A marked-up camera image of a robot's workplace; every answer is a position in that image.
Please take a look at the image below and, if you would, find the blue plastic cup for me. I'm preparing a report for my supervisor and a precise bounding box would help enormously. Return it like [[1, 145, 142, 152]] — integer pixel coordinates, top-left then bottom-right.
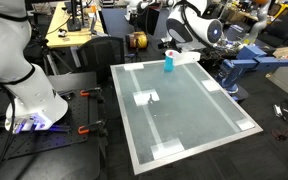
[[163, 49, 178, 73]]

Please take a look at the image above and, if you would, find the orange black bar clamp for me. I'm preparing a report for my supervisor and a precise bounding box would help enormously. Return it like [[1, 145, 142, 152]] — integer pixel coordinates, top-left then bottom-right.
[[77, 119, 108, 137], [79, 87, 104, 102]]

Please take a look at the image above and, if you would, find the dark mesh office chair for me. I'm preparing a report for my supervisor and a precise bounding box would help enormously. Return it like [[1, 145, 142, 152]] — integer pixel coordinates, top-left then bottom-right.
[[75, 35, 126, 84]]

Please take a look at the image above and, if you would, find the black upright panel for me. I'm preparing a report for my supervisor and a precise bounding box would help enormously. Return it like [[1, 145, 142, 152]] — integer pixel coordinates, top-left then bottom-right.
[[136, 6, 162, 36]]

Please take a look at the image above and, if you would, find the dark blue partition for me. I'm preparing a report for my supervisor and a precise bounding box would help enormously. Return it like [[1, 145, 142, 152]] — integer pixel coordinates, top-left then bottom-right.
[[100, 8, 132, 39]]

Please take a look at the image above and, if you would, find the white robot with black joints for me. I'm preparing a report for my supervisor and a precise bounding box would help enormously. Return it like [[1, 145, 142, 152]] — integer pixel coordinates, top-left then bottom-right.
[[125, 0, 152, 21]]

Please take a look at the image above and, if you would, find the light wooden desk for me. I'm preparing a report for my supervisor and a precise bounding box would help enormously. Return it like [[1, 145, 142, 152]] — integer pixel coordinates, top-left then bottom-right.
[[45, 1, 107, 49]]

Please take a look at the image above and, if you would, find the black desk stand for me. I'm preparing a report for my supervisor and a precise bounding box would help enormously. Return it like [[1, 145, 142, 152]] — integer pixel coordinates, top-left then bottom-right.
[[66, 0, 83, 33]]

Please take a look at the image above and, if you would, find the black tripod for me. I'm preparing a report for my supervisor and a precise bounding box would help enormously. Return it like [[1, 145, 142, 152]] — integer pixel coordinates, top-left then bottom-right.
[[38, 38, 73, 76]]

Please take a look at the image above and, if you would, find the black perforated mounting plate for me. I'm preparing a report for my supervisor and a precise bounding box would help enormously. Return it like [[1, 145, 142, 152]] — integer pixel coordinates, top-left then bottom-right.
[[0, 71, 102, 166]]

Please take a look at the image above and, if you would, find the grey white background robot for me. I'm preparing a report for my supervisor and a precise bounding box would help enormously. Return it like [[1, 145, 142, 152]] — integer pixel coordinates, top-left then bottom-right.
[[248, 0, 273, 46]]

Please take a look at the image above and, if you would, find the small white power adapter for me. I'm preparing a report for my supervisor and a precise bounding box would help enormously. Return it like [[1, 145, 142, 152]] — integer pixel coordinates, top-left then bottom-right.
[[273, 104, 283, 118]]

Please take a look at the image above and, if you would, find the brown cardboard piece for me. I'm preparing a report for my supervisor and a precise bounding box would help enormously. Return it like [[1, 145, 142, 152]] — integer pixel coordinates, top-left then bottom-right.
[[272, 45, 288, 61]]

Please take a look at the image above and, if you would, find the large black chair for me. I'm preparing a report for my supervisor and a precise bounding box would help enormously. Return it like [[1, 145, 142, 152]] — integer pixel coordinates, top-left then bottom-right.
[[263, 8, 288, 48]]

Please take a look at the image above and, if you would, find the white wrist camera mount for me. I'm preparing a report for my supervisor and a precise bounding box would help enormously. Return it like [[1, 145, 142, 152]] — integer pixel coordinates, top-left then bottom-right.
[[174, 51, 202, 66]]

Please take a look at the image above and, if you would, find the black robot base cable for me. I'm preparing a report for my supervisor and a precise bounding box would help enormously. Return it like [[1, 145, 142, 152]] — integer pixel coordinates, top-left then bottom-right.
[[0, 83, 22, 180]]

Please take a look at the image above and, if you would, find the thin red floor cable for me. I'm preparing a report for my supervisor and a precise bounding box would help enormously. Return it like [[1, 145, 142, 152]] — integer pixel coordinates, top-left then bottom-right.
[[271, 128, 288, 141]]

